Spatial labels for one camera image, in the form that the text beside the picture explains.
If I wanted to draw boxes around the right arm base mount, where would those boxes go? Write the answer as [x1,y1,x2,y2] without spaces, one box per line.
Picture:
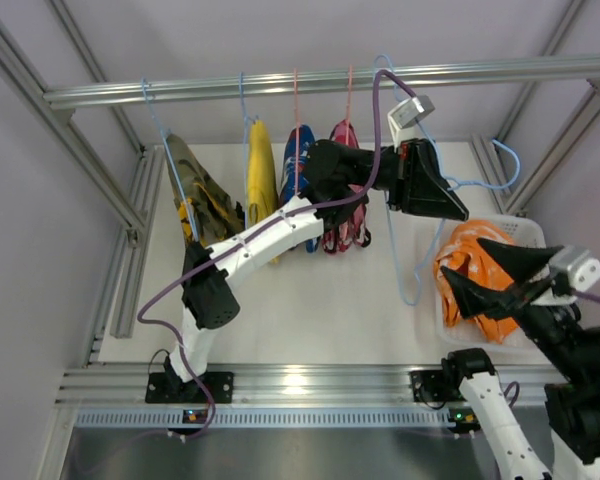
[410,369,454,404]

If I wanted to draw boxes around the aluminium frame post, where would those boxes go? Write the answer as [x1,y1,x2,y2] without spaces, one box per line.
[0,0,154,366]
[470,1,600,215]

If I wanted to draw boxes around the pink hanger with blue trousers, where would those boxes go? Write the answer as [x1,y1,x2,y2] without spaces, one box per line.
[293,68,301,195]

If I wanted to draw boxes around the white plastic basket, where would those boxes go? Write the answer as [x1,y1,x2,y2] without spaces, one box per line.
[434,215,545,357]

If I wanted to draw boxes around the aluminium hanging rail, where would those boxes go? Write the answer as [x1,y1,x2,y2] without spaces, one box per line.
[43,54,600,110]

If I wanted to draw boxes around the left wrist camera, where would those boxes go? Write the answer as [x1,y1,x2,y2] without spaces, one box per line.
[387,95,435,148]

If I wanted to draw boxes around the front aluminium rail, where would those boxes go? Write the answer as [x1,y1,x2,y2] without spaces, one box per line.
[54,362,561,407]

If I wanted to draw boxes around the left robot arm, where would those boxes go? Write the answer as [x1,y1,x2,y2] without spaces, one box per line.
[137,139,469,390]

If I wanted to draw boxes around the blue hanger with camouflage trousers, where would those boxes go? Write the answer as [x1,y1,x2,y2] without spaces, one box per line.
[141,77,199,241]

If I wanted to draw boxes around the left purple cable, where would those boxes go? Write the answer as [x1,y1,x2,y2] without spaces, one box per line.
[136,68,421,441]

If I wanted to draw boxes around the blue camouflage trousers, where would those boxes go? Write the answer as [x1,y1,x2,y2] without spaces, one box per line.
[278,124,322,254]

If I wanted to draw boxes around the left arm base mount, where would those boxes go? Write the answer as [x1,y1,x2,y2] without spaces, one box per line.
[145,371,234,404]

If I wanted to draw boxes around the blue hanger with yellow trousers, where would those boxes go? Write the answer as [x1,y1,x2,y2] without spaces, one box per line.
[238,72,254,228]

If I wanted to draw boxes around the green camouflage trousers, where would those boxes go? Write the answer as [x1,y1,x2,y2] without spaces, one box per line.
[166,134,245,246]

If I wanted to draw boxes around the right aluminium frame post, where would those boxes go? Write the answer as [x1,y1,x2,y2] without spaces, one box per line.
[470,1,600,215]

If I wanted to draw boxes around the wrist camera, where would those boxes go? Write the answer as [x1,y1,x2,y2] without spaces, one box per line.
[387,95,435,148]
[549,246,600,305]

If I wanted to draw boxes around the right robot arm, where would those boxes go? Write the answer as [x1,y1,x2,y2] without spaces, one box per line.
[441,238,600,479]

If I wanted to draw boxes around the grey slotted cable duct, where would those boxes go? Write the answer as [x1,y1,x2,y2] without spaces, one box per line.
[74,406,455,429]

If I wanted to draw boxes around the left aluminium frame post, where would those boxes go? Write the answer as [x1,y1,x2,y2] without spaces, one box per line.
[0,0,154,366]

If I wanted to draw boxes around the pink camouflage trousers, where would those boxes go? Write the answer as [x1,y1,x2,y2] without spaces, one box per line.
[321,120,371,255]

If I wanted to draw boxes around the orange trousers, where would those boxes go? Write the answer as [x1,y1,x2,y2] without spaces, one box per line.
[432,219,517,344]

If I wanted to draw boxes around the blue wire hanger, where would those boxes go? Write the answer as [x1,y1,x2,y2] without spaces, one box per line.
[373,53,523,306]

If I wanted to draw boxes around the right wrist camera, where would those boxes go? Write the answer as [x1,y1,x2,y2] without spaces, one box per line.
[549,246,600,305]

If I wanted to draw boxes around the yellow trousers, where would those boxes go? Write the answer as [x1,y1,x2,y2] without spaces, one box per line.
[246,119,281,264]

